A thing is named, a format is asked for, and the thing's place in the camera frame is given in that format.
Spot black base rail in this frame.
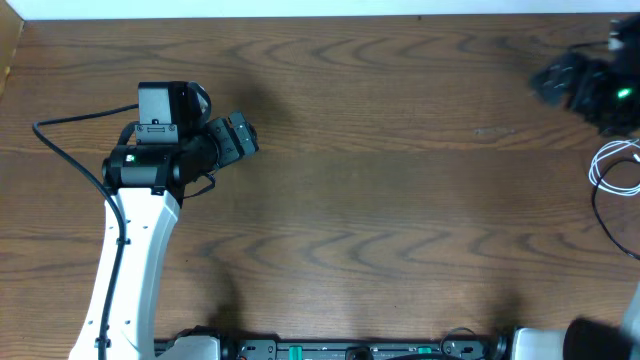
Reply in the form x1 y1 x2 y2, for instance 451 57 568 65
154 327 511 360

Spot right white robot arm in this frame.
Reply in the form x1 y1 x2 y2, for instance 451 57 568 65
481 14 639 360

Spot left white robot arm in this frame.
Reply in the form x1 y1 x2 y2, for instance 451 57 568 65
69 81 259 359

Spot black usb cable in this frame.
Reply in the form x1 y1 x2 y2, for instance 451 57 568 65
590 157 640 261

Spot white usb cable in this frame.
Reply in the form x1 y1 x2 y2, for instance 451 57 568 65
588 138 640 197

